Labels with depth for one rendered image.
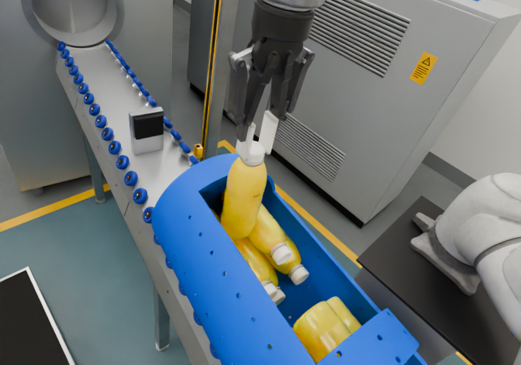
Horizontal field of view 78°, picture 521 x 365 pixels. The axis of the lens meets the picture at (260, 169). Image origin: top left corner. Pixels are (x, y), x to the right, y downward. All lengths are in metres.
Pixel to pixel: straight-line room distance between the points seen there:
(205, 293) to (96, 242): 1.54
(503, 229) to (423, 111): 1.13
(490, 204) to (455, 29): 1.10
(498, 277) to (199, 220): 0.60
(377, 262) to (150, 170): 0.72
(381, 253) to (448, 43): 1.16
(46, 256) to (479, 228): 1.92
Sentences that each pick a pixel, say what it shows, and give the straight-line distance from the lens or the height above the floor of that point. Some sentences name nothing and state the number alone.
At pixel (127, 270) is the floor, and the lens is 1.95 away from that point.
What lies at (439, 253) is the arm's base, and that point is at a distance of 0.97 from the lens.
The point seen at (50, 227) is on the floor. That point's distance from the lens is 2.20.
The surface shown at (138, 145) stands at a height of 0.97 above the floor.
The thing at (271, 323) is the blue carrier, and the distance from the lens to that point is 0.51.
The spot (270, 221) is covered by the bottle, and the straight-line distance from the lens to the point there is 0.69.
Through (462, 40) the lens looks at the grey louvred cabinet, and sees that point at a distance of 1.79.
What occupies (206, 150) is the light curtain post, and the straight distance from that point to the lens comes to 1.46.
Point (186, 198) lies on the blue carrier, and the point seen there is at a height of 1.20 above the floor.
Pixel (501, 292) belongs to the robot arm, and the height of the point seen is 1.17.
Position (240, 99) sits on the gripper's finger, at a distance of 0.44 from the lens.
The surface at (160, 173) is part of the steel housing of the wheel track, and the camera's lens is 1.07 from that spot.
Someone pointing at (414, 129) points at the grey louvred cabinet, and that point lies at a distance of 1.93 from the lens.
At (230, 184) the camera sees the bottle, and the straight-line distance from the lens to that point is 0.56.
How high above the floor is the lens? 1.66
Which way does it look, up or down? 41 degrees down
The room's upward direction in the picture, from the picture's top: 15 degrees clockwise
